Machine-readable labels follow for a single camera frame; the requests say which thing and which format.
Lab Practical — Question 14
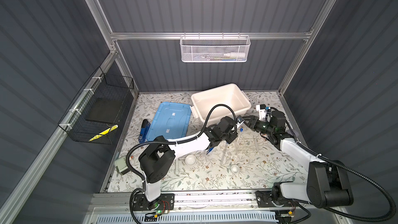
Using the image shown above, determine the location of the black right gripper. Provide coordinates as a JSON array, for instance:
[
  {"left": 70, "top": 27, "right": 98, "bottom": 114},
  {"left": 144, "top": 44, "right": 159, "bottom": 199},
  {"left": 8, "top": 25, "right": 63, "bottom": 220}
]
[{"left": 240, "top": 116, "right": 274, "bottom": 136}]

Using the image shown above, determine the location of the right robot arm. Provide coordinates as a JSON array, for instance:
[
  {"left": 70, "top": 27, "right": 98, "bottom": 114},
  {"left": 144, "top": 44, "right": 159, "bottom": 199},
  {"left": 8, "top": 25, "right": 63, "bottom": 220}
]
[{"left": 238, "top": 106, "right": 397, "bottom": 223}]

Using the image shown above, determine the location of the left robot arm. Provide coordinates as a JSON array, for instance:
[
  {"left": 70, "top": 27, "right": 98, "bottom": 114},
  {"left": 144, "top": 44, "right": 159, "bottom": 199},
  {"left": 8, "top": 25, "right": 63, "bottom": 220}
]
[{"left": 125, "top": 104, "right": 244, "bottom": 203}]

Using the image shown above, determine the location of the clear test tube rack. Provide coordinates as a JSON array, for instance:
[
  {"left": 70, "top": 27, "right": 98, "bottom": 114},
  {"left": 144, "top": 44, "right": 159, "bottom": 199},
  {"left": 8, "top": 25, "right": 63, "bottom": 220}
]
[{"left": 233, "top": 133, "right": 260, "bottom": 157}]

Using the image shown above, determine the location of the white plastic storage bin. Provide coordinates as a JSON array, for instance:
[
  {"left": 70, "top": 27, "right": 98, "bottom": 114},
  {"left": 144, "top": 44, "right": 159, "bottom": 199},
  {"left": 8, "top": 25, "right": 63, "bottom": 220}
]
[{"left": 190, "top": 84, "right": 251, "bottom": 122}]

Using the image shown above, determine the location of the small white dish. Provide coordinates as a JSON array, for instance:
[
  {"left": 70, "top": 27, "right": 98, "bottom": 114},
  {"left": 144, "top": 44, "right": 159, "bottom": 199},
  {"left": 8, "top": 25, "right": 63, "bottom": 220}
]
[{"left": 231, "top": 165, "right": 240, "bottom": 174}]

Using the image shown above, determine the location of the white mortar bowl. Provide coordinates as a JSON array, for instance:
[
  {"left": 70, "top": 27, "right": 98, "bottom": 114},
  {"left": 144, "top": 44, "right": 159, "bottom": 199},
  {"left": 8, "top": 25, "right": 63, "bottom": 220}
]
[{"left": 184, "top": 154, "right": 197, "bottom": 166}]

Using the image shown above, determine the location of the blue plastic bin lid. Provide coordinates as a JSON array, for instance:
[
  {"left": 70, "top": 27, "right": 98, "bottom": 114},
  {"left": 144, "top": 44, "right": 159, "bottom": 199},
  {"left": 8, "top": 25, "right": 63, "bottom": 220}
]
[{"left": 146, "top": 102, "right": 192, "bottom": 142}]

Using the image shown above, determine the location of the white bottle in basket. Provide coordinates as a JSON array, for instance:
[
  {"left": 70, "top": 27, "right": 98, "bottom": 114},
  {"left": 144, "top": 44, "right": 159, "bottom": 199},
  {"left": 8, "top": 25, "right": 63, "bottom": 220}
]
[{"left": 223, "top": 52, "right": 246, "bottom": 59}]

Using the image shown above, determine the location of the blue stapler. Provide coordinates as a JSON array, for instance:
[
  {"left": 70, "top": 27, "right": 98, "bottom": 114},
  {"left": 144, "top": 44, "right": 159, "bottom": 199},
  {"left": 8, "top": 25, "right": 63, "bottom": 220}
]
[{"left": 138, "top": 119, "right": 150, "bottom": 143}]

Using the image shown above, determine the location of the green tape dispenser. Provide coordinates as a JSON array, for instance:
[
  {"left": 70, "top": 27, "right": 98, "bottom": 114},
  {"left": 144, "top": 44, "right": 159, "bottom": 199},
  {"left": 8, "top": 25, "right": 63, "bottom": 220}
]
[{"left": 114, "top": 157, "right": 130, "bottom": 175}]

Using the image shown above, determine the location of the white wire wall basket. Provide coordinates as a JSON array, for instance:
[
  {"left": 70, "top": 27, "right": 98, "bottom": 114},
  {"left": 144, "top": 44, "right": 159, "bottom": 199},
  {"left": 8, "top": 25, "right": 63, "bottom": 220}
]
[{"left": 179, "top": 34, "right": 251, "bottom": 63}]

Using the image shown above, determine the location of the black wire side basket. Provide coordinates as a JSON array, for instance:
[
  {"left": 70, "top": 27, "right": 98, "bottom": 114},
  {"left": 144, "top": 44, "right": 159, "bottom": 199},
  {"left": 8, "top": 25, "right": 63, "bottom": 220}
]
[{"left": 58, "top": 68, "right": 135, "bottom": 145}]

